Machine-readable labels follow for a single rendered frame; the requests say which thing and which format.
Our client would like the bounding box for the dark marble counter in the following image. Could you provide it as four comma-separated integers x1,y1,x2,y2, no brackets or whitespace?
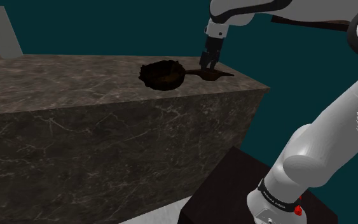
0,53,271,224

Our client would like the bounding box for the dark brown frying pan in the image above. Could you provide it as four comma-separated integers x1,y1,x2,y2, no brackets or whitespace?
138,59,235,92

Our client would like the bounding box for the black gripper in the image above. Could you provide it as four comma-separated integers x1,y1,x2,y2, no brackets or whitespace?
199,36,224,70

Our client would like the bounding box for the dark robot stand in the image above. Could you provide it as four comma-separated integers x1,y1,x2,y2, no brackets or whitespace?
177,146,339,224

